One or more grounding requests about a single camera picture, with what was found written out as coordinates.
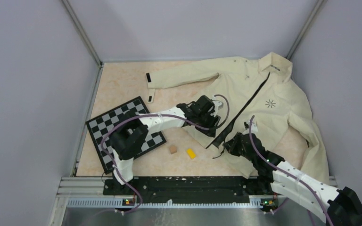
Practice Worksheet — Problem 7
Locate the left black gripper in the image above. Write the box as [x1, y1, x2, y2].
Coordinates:
[195, 111, 221, 137]

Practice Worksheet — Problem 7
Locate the cream zip-up jacket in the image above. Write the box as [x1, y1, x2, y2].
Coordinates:
[147, 52, 329, 183]

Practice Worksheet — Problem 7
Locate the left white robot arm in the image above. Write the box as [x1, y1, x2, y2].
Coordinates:
[104, 94, 230, 195]

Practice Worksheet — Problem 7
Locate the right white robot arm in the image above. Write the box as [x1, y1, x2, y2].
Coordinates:
[223, 132, 362, 226]

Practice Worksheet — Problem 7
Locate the yellow rectangular block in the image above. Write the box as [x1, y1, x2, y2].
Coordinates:
[186, 148, 197, 159]

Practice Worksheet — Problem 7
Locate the small wooden letter cube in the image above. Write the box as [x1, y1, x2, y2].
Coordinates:
[169, 145, 178, 154]

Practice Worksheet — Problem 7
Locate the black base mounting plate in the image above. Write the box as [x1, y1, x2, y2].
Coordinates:
[103, 176, 278, 204]

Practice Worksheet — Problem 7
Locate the black white checkerboard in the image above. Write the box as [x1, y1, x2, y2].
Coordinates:
[86, 96, 167, 174]

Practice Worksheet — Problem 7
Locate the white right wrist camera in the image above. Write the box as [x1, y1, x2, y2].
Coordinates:
[244, 121, 258, 134]

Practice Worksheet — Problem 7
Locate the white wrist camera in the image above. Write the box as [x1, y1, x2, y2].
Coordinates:
[211, 99, 224, 111]
[244, 121, 258, 134]

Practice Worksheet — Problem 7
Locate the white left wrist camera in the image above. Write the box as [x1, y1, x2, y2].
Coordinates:
[211, 99, 224, 111]

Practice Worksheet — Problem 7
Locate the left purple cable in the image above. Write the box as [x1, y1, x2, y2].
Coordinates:
[99, 94, 230, 216]

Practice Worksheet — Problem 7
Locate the grey slotted cable duct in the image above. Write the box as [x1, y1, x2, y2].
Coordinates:
[66, 198, 263, 209]

